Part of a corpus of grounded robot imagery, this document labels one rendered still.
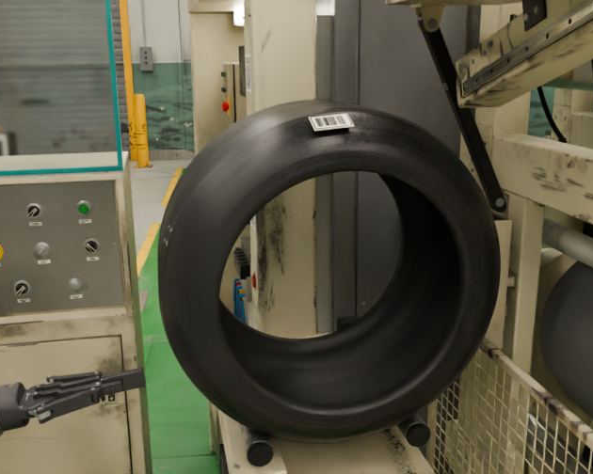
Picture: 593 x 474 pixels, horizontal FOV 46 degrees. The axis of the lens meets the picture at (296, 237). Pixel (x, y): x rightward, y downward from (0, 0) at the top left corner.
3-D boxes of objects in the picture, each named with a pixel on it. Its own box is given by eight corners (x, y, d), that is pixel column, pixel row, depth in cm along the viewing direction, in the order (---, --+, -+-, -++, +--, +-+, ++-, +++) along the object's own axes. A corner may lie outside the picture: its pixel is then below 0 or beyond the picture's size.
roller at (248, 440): (251, 367, 149) (234, 379, 149) (238, 352, 148) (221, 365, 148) (279, 456, 116) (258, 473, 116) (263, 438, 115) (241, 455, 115)
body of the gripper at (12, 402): (-12, 401, 110) (48, 387, 111) (-1, 377, 118) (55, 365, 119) (0, 441, 112) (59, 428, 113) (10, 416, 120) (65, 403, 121)
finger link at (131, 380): (101, 377, 117) (100, 380, 116) (142, 369, 118) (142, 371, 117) (104, 393, 118) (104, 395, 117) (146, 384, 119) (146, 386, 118)
